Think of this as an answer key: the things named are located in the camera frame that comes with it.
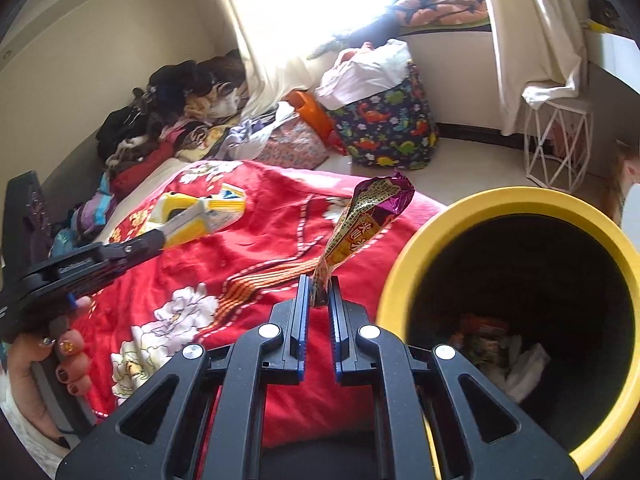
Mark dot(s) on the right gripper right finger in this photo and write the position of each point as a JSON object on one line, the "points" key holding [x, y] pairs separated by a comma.
{"points": [[436, 416]]}

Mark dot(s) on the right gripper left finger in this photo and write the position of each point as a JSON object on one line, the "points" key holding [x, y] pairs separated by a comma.
{"points": [[200, 416]]}

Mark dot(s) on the yellow white snack package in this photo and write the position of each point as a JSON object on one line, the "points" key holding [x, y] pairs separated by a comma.
{"points": [[183, 218]]}

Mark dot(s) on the gold purple candy wrapper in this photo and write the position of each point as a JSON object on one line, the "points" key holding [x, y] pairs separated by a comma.
{"points": [[374, 204]]}

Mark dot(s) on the yellow rimmed trash bin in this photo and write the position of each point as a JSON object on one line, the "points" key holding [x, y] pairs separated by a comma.
{"points": [[559, 273]]}

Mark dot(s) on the left hand painted nails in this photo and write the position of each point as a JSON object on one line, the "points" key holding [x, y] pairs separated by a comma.
{"points": [[49, 376]]}

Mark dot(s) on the red floral blanket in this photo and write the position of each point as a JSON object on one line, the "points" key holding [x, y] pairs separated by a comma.
{"points": [[212, 290]]}

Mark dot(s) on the pile of dark clothes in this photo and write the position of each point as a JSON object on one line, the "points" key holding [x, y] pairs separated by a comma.
{"points": [[184, 111]]}

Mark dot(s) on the floral pink fabric bag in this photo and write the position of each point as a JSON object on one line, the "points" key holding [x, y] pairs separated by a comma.
{"points": [[294, 144]]}

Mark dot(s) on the dinosaur print laundry basket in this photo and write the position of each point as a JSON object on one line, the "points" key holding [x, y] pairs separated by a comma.
{"points": [[392, 129]]}

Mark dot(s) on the orange bag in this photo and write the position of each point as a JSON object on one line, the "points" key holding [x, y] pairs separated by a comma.
{"points": [[314, 115]]}

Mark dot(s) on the cream left curtain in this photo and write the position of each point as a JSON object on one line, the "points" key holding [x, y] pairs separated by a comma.
{"points": [[265, 37]]}

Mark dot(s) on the cream curtain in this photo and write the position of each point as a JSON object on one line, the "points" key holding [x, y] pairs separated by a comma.
{"points": [[540, 55], [265, 37]]}

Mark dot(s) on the dark blue jacket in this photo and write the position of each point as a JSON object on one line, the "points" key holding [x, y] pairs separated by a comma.
{"points": [[376, 33]]}

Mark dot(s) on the orange patterned folded blanket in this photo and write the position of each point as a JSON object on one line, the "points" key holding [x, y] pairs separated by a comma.
{"points": [[447, 13]]}

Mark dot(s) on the cream right curtain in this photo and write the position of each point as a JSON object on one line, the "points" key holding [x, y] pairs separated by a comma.
{"points": [[540, 55]]}

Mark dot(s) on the white wire side table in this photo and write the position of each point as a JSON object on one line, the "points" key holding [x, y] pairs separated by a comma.
{"points": [[557, 144]]}

